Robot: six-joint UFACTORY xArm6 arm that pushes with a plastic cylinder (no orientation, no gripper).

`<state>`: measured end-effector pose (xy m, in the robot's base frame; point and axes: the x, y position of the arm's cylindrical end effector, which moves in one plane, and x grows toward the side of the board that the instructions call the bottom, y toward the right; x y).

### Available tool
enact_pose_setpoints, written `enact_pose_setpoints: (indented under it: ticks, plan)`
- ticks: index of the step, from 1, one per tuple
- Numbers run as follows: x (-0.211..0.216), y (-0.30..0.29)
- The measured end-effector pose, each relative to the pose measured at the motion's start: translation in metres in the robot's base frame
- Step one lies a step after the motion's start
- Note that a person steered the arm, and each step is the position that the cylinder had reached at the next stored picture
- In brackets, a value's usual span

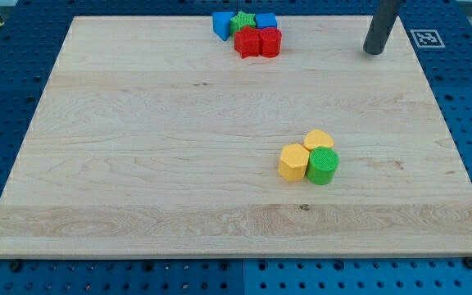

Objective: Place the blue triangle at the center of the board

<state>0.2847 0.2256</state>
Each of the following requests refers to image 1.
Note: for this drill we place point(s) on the yellow heart block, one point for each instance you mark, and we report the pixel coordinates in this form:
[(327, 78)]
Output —
[(317, 138)]

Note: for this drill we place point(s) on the green star block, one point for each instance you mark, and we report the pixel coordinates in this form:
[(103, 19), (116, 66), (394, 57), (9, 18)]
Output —
[(240, 20)]

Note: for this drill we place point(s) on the yellow hexagon block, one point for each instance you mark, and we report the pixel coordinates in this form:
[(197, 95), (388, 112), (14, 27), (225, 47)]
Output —
[(293, 162)]

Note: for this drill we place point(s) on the red star block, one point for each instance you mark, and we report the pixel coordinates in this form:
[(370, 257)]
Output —
[(247, 42)]

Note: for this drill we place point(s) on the green cylinder block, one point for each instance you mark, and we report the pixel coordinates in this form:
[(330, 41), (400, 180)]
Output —
[(322, 165)]

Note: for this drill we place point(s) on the blue triangle block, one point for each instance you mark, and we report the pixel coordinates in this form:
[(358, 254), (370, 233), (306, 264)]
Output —
[(221, 23)]

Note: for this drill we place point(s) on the white fiducial marker tag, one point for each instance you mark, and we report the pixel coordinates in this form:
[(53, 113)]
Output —
[(427, 38)]

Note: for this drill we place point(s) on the blue cube block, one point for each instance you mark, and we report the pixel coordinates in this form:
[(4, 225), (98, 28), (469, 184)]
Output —
[(265, 20)]

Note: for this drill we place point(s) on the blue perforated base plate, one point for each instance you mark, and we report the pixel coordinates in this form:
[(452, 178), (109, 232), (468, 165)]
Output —
[(30, 40)]

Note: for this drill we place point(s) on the light wooden board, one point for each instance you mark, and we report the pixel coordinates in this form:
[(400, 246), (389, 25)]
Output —
[(155, 139)]

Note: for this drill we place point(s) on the red heart block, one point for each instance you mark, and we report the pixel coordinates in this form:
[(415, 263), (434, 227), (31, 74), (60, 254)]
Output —
[(270, 42)]

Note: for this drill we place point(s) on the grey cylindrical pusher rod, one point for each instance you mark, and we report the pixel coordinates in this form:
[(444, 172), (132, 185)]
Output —
[(381, 26)]

